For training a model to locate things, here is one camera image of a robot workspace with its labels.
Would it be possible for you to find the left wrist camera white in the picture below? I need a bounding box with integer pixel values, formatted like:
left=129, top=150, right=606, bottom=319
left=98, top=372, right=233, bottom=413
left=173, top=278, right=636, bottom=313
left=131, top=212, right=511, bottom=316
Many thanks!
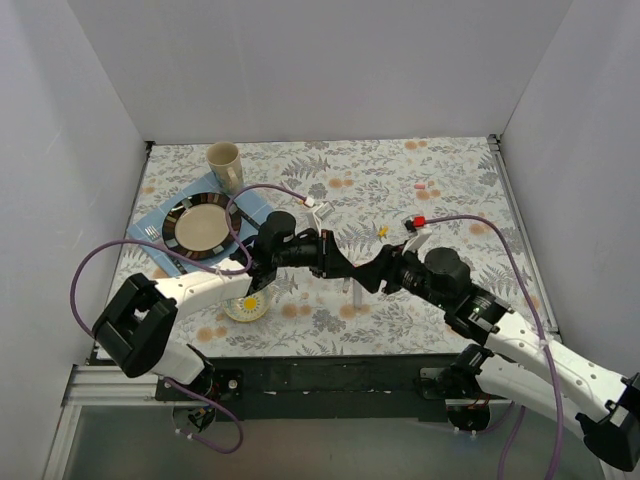
left=303, top=196, right=334, bottom=234

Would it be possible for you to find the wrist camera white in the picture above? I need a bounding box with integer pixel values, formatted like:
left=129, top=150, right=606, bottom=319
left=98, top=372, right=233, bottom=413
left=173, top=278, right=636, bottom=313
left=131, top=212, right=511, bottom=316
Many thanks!
left=402, top=215, right=432, bottom=254
left=303, top=196, right=334, bottom=234

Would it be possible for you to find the purple cable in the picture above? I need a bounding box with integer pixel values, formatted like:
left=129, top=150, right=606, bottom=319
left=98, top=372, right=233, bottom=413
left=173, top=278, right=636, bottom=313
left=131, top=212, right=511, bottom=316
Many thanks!
left=69, top=183, right=314, bottom=455
left=424, top=213, right=566, bottom=480

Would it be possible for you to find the dark rimmed beige plate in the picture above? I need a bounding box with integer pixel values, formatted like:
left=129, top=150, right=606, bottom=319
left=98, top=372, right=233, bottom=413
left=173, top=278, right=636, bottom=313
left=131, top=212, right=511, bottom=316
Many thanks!
left=161, top=192, right=242, bottom=261

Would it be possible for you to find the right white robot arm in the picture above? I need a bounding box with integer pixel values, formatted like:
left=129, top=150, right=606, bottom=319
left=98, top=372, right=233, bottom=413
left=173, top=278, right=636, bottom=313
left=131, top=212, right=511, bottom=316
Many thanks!
left=352, top=247, right=639, bottom=472

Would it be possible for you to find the silver fork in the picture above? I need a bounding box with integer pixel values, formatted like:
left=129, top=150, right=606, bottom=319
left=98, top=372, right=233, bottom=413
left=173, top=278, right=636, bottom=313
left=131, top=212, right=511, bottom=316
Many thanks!
left=144, top=225, right=165, bottom=247

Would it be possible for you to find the grey orange highlighter pen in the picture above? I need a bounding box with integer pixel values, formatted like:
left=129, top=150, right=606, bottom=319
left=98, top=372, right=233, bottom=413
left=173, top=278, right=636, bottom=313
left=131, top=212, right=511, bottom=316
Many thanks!
left=352, top=280, right=363, bottom=310

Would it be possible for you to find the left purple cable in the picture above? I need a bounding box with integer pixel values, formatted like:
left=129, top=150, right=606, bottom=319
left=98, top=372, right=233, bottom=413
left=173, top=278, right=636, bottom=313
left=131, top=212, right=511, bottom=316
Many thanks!
left=69, top=183, right=314, bottom=455

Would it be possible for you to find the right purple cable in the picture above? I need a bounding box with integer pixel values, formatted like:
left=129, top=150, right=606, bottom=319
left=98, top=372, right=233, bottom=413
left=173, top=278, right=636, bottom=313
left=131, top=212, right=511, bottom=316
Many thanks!
left=424, top=213, right=566, bottom=480

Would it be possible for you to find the blue tiled placemat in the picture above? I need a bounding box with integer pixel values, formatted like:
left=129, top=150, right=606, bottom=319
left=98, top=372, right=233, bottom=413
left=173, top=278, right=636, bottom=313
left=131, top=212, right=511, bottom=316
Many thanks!
left=128, top=172, right=272, bottom=267

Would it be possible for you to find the patterned bowl yellow centre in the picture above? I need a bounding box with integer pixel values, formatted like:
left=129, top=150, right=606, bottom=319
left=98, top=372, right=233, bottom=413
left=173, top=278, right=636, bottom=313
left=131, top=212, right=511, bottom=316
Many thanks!
left=222, top=290, right=271, bottom=323

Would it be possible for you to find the beige mug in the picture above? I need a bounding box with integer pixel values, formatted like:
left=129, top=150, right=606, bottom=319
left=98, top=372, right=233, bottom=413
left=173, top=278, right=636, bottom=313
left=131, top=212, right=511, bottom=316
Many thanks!
left=205, top=142, right=244, bottom=195

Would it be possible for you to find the black base frame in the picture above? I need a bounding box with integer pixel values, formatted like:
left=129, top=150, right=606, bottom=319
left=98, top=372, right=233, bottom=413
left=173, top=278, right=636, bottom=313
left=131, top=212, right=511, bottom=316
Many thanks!
left=89, top=352, right=571, bottom=426

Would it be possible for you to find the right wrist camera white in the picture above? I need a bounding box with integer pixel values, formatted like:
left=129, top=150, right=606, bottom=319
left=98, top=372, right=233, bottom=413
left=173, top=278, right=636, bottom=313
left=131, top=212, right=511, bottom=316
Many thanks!
left=402, top=215, right=432, bottom=254

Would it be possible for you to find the floral tablecloth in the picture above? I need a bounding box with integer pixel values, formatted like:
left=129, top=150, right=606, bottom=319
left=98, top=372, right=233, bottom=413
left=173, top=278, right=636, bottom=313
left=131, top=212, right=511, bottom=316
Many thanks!
left=95, top=137, right=554, bottom=359

